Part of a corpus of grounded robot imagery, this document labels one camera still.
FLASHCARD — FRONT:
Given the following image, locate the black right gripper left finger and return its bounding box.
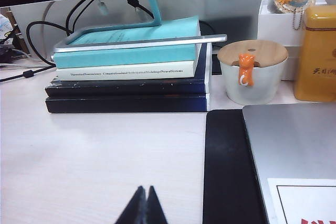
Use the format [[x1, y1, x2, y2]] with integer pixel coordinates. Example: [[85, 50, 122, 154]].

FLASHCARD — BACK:
[[114, 186, 146, 224]]

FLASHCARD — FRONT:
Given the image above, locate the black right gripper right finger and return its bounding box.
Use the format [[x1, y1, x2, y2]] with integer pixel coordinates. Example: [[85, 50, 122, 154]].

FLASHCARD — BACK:
[[146, 186, 169, 224]]

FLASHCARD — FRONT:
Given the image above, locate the wooden cup lid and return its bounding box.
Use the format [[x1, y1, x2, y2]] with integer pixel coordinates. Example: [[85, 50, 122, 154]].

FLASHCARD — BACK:
[[217, 40, 289, 67]]

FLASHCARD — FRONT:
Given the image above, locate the black mouse pad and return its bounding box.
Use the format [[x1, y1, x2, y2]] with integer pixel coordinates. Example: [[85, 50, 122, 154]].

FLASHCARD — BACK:
[[202, 110, 269, 224]]

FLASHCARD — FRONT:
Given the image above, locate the white laptop sticker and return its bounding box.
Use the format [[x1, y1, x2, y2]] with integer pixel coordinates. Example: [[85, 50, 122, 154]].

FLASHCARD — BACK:
[[267, 178, 336, 224]]

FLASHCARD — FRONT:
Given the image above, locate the white book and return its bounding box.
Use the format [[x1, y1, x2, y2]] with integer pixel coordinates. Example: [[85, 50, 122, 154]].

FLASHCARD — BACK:
[[55, 60, 196, 81]]

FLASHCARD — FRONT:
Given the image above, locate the silver laptop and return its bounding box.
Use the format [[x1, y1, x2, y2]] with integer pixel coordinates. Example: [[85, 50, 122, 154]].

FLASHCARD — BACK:
[[241, 102, 336, 224]]

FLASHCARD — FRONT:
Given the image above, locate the teal book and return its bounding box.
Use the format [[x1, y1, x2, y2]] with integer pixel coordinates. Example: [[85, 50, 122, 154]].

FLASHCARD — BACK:
[[54, 16, 202, 69]]

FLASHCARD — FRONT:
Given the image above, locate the white ceramic cup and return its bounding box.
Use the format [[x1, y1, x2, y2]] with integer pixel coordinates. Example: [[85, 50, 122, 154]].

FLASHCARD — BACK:
[[217, 57, 288, 105]]

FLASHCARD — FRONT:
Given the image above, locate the teal and silver monitor stand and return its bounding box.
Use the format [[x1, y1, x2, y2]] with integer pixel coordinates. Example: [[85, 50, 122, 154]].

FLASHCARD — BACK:
[[51, 0, 228, 61]]

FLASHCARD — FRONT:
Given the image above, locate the yellow tea tin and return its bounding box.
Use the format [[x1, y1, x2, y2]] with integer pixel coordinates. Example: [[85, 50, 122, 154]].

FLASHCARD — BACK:
[[293, 5, 336, 103]]

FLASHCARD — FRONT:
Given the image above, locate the white cardboard box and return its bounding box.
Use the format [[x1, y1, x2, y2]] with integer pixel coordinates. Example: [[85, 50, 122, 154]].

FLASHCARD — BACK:
[[257, 0, 329, 82]]

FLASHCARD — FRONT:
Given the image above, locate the black cable with ferrite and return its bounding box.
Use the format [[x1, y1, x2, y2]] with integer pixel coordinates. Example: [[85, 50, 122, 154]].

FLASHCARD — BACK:
[[0, 65, 57, 83]]

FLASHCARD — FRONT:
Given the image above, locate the black monitor cable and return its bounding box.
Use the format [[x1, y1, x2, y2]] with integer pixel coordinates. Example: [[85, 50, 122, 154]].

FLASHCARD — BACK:
[[65, 0, 156, 36]]

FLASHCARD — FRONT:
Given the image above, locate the black looped cable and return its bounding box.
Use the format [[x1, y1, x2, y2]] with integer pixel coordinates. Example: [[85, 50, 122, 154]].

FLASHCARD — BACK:
[[25, 21, 57, 67]]

